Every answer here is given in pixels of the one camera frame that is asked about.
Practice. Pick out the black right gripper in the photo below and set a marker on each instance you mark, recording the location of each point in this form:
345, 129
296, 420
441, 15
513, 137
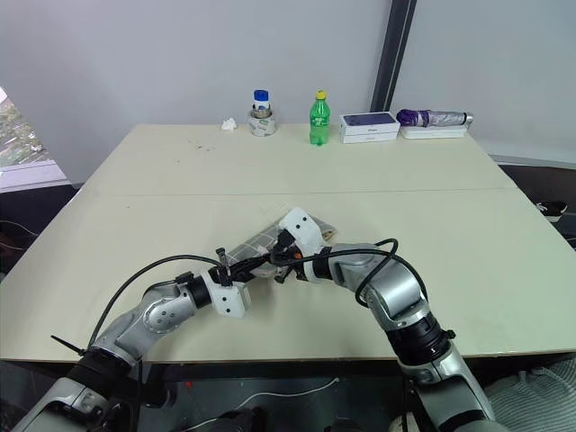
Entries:
285, 249

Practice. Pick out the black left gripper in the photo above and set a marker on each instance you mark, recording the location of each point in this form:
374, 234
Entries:
234, 275

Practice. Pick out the grey checked fabric pencil case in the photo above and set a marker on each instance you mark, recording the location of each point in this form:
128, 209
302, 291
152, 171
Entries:
263, 238

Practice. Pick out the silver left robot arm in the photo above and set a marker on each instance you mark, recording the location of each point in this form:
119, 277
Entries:
135, 324

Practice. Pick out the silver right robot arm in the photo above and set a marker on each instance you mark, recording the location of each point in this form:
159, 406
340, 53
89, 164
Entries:
405, 315

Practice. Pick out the crumpled white tissue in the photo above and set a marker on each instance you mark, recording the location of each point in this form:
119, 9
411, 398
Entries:
228, 124

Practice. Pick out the green soda bottle yellow cap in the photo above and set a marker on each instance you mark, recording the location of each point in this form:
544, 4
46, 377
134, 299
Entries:
318, 120

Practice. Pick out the white bottle with blue cap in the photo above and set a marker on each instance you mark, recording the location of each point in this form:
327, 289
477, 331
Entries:
260, 100

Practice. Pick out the white phone box dark lid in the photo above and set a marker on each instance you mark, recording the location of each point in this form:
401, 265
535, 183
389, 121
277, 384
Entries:
369, 122

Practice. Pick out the flat white box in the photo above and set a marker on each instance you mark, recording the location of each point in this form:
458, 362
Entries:
432, 132

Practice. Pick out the purple and silver folded umbrella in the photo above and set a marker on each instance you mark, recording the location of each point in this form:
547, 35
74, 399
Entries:
432, 118

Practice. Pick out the window with outdoor view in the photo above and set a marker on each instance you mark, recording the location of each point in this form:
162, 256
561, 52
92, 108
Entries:
24, 139

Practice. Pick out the black and white sneaker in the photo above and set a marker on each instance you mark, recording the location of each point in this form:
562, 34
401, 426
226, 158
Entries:
553, 210

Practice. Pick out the grey striped trousers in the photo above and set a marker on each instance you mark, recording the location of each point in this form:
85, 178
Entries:
535, 396

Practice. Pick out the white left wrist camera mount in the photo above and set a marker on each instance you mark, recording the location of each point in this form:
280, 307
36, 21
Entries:
229, 299

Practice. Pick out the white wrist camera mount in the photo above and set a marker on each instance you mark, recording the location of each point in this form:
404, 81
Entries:
306, 229
229, 299

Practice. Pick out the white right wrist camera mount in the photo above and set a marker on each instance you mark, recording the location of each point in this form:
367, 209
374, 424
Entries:
306, 229

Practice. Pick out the dark vertical wall post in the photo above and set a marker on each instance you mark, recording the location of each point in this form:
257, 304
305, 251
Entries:
392, 54

